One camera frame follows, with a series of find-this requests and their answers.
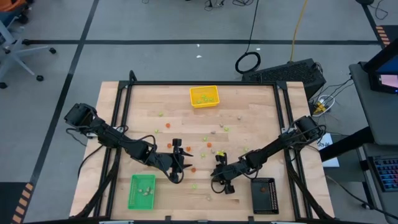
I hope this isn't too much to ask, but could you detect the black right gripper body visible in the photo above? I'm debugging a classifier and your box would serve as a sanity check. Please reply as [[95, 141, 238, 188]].
[[216, 154, 251, 195]]

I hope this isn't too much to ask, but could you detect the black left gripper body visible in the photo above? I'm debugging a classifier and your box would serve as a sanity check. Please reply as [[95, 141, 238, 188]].
[[158, 139, 184, 184]]

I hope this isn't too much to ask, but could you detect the black plastic basket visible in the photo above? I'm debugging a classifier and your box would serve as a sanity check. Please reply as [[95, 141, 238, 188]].
[[250, 177, 280, 215]]

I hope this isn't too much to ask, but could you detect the green plastic basket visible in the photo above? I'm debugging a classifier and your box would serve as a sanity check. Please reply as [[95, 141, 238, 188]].
[[127, 174, 156, 211]]

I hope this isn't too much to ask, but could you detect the yellow plastic basket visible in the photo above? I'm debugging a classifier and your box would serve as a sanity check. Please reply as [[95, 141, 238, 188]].
[[189, 85, 221, 109]]

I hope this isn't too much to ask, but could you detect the white paper label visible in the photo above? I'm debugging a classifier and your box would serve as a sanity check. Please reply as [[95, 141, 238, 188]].
[[316, 133, 340, 168]]

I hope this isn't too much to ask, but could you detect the yellow power strip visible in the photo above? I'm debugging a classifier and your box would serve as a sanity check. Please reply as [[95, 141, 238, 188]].
[[312, 95, 336, 118]]

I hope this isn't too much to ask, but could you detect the black computer case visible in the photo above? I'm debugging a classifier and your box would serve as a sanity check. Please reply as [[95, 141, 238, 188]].
[[241, 58, 327, 100]]

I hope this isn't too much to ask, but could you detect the grey desk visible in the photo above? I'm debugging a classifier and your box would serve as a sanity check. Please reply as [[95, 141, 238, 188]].
[[348, 62, 398, 147]]

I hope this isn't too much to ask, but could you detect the backlit keyboard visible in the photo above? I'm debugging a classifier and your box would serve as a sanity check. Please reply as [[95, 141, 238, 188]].
[[368, 154, 398, 192]]

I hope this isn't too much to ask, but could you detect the black monitor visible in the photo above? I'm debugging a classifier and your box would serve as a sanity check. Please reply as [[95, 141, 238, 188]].
[[362, 39, 398, 95]]

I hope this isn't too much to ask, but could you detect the grey-legged office chair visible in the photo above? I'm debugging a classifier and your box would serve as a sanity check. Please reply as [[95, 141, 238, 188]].
[[0, 12, 57, 90]]

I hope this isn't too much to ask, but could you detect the orange chair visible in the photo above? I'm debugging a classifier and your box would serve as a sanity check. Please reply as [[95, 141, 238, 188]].
[[0, 0, 29, 13]]

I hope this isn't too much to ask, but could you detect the black hanging cable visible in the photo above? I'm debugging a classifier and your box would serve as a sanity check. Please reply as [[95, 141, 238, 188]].
[[234, 0, 262, 75]]

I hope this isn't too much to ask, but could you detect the yellow hanging cable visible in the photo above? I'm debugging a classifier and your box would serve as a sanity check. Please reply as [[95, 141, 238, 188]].
[[289, 0, 309, 63]]

